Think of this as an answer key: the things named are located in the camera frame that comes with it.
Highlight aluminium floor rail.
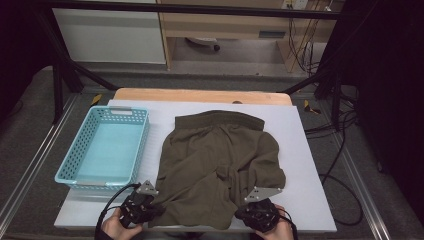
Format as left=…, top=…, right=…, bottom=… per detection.
left=0, top=94, right=79, bottom=231
left=334, top=143, right=393, bottom=240

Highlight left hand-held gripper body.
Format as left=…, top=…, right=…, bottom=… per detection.
left=119, top=179, right=160, bottom=230

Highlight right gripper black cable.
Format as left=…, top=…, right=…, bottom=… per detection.
left=279, top=213, right=299, bottom=240

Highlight black floor cable bundle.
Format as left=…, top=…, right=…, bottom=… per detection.
left=304, top=96, right=359, bottom=136

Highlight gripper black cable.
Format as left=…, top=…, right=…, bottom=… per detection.
left=94, top=182, right=141, bottom=240
left=279, top=213, right=299, bottom=240

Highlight black metal stand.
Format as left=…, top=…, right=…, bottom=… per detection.
left=34, top=13, right=119, bottom=125
left=283, top=64, right=344, bottom=131

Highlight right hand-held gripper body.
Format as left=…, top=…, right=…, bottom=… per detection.
left=234, top=186, right=283, bottom=233

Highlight black floor cable loop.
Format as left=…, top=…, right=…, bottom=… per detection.
left=318, top=173, right=364, bottom=228

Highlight person's left hand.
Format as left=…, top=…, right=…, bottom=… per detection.
left=101, top=208, right=144, bottom=240

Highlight light wooden desk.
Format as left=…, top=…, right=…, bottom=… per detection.
left=156, top=0, right=344, bottom=73

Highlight olive green pants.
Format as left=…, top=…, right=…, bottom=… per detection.
left=148, top=109, right=287, bottom=231

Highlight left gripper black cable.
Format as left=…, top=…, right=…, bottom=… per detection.
left=94, top=182, right=141, bottom=240

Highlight white cabinet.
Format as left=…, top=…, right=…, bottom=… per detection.
left=51, top=8, right=167, bottom=65

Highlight chair base with castor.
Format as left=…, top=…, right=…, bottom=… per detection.
left=184, top=36, right=222, bottom=53

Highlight yellow black tape piece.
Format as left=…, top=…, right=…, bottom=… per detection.
left=303, top=99, right=322, bottom=115
left=90, top=93, right=104, bottom=108

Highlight light blue plastic basket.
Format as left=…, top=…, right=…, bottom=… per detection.
left=54, top=105, right=150, bottom=194

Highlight black metal crossbar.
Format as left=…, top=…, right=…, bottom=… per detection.
left=43, top=0, right=343, bottom=20

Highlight white power strip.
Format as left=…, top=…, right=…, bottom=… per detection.
left=281, top=0, right=309, bottom=10

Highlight person's right hand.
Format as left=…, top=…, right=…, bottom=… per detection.
left=254, top=204, right=294, bottom=240

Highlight hanging cable bundle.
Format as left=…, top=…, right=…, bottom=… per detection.
left=286, top=18, right=321, bottom=76

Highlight black curtain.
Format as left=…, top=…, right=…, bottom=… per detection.
left=0, top=0, right=56, bottom=124
left=321, top=0, right=424, bottom=218

